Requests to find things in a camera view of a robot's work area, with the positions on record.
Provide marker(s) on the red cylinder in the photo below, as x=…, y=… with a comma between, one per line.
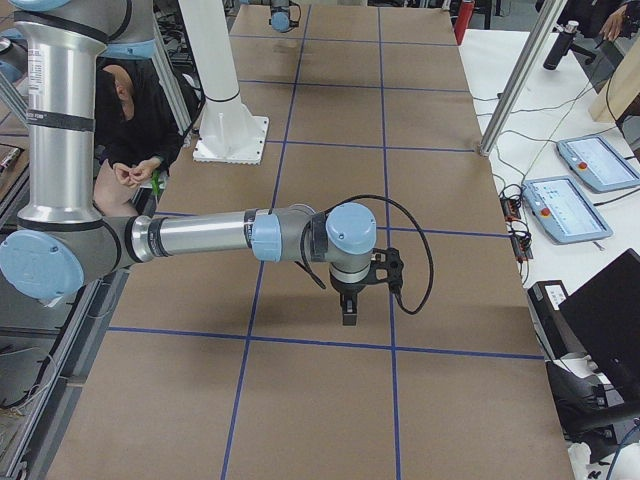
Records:
x=465, y=12

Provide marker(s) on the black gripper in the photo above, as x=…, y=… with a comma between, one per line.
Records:
x=348, y=290

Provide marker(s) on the blue teach pendant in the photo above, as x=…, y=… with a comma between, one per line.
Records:
x=563, y=211
x=597, y=163

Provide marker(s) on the white camera stand pedestal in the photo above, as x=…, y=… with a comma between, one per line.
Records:
x=228, y=132

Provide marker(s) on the aluminium frame post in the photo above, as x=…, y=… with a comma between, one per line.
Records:
x=533, y=45

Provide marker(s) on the near blue teach pendant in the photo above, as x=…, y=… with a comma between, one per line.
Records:
x=563, y=211

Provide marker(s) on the seated person in black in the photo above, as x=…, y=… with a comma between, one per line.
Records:
x=136, y=129

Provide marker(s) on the far blue teach pendant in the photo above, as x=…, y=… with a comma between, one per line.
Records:
x=597, y=163

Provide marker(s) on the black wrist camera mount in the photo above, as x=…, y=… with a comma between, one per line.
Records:
x=386, y=267

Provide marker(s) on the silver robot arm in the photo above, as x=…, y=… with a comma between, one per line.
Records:
x=63, y=241
x=285, y=15

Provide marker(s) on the black laptop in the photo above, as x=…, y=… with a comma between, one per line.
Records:
x=604, y=315

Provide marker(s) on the black water bottle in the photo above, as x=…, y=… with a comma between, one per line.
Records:
x=561, y=45

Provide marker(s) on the black power box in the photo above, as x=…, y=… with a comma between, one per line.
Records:
x=545, y=298

